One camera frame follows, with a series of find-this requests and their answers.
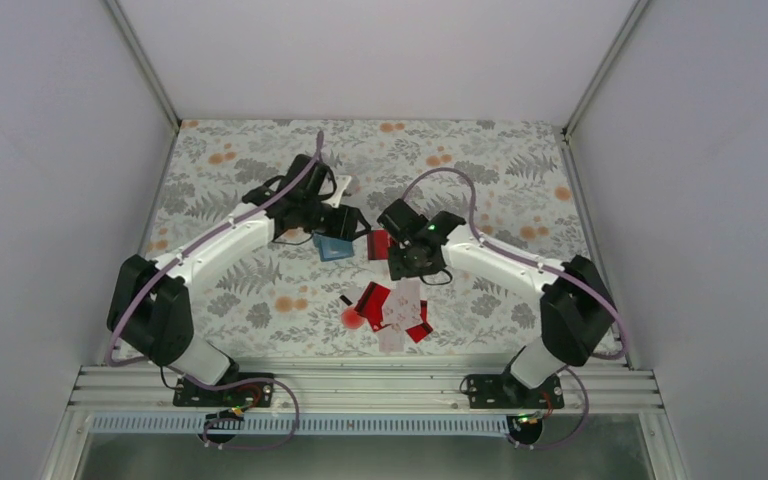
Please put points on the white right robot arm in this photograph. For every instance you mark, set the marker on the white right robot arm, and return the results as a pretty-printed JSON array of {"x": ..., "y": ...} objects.
[{"x": 575, "y": 308}]

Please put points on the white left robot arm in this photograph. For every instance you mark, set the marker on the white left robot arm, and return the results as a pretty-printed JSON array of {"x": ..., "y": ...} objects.
[{"x": 151, "y": 306}]

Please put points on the aluminium corner post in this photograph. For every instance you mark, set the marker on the aluminium corner post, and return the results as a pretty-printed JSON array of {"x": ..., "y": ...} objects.
[
  {"x": 605, "y": 66},
  {"x": 145, "y": 67}
]

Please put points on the aluminium rail frame front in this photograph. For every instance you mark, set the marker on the aluminium rail frame front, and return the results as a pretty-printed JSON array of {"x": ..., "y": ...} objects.
[{"x": 426, "y": 385}]

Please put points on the blue leather card holder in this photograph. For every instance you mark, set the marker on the blue leather card holder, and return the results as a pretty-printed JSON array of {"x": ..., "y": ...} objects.
[{"x": 332, "y": 249}]

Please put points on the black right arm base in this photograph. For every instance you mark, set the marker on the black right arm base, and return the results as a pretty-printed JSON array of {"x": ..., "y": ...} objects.
[{"x": 502, "y": 391}]

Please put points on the red card with black stripe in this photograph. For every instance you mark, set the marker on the red card with black stripe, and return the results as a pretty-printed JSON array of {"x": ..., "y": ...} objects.
[{"x": 370, "y": 305}]

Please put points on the white floral card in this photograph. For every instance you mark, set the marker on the white floral card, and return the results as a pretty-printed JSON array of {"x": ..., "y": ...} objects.
[{"x": 402, "y": 307}]

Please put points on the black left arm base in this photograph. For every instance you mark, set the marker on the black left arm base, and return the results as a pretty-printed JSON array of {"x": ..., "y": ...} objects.
[{"x": 245, "y": 390}]

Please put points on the aluminium corner post right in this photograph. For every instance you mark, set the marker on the aluminium corner post right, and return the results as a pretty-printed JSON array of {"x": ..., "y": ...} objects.
[{"x": 605, "y": 66}]

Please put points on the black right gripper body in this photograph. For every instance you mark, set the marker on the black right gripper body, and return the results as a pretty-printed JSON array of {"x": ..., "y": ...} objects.
[{"x": 408, "y": 265}]

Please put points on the white card with red circle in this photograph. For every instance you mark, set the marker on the white card with red circle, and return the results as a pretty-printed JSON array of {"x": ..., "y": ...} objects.
[{"x": 350, "y": 317}]

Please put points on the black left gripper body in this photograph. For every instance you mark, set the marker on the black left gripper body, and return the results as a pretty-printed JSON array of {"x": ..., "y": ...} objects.
[{"x": 339, "y": 228}]

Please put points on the white cable duct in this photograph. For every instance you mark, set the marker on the white cable duct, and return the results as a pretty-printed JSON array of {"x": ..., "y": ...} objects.
[{"x": 306, "y": 424}]

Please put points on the aluminium corner post left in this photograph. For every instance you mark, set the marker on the aluminium corner post left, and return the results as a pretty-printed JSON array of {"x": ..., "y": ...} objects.
[{"x": 145, "y": 67}]

